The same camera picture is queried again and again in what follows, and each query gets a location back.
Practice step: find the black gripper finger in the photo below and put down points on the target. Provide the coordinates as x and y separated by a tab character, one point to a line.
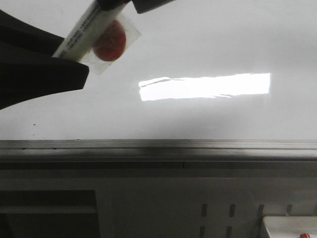
141	6
28	69

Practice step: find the red round magnet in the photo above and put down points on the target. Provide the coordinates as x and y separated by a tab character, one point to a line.
111	45

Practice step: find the white black whiteboard marker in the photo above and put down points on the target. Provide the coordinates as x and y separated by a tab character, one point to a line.
89	28

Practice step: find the white whiteboard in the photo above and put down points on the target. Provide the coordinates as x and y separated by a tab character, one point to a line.
201	69

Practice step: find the grey aluminium whiteboard tray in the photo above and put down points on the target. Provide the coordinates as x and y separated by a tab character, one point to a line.
156	154

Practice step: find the grey slotted metal panel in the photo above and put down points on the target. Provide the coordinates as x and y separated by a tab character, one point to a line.
199	207

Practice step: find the white plastic bin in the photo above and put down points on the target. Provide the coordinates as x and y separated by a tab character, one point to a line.
288	226

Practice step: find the small red object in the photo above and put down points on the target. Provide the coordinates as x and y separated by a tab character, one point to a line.
304	235

